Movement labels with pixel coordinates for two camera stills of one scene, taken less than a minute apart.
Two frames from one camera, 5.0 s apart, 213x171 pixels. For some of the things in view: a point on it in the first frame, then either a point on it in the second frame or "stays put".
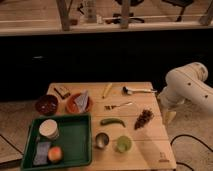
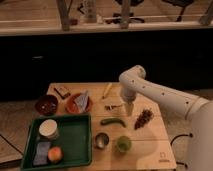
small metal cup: (101, 140) stays put
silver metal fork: (108, 107) stays put
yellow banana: (107, 90) stays put
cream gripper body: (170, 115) to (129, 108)
